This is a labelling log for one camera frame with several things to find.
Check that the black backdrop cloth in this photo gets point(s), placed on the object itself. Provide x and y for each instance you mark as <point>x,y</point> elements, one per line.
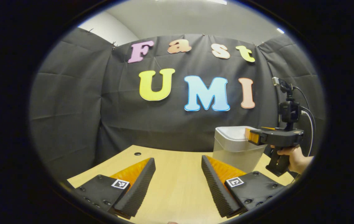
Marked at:
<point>71,109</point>

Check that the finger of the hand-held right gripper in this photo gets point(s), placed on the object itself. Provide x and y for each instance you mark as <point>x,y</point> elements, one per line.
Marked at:
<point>253,137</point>
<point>268,128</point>

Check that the small ceiling light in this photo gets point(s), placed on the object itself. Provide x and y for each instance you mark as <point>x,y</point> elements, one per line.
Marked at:
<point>280,30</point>

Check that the white desktop garbage bin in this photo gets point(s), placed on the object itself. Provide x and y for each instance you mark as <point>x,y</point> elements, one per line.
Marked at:
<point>229,143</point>

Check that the long ceiling light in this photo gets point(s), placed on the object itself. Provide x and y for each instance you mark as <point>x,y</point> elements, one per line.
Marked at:
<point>217,1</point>

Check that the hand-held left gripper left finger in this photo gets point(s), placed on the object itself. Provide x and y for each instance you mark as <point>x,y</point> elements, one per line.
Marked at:
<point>139,189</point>

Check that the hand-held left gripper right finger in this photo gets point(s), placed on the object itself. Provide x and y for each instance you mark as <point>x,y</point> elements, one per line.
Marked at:
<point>215,189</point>

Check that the wooden desktop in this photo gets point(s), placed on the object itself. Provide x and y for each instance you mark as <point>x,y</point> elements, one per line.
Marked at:
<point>176,186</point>

